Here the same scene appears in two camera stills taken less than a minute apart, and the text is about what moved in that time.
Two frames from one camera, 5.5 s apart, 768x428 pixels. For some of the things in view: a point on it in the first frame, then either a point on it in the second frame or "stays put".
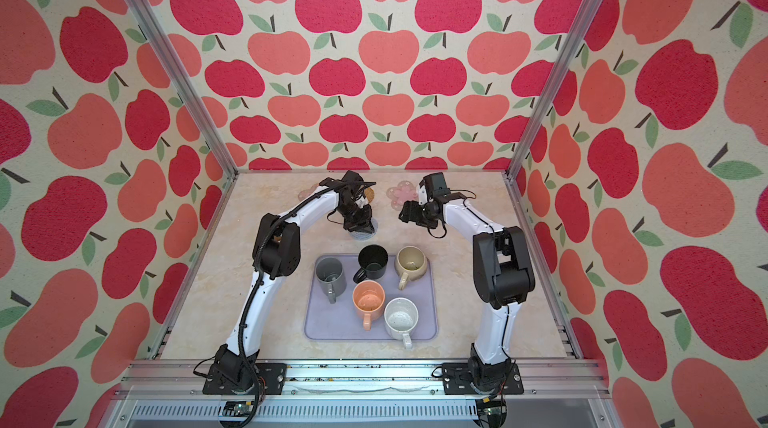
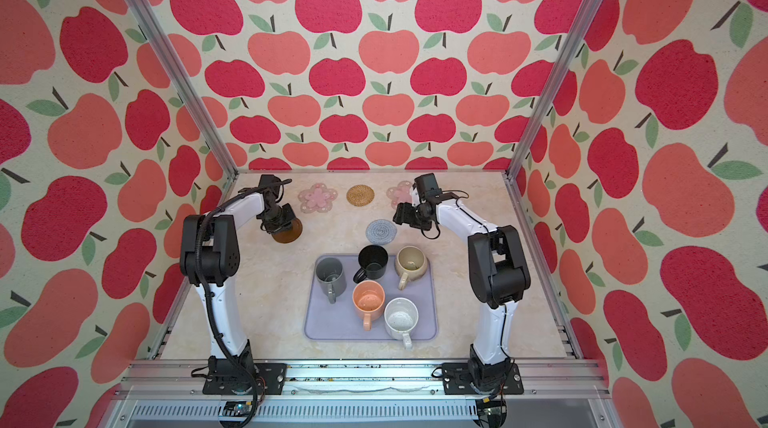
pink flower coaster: [404, 191] stays put
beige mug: [410, 263] stays put
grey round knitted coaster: [364, 236] -> [381, 232]
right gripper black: [409, 213] stays put
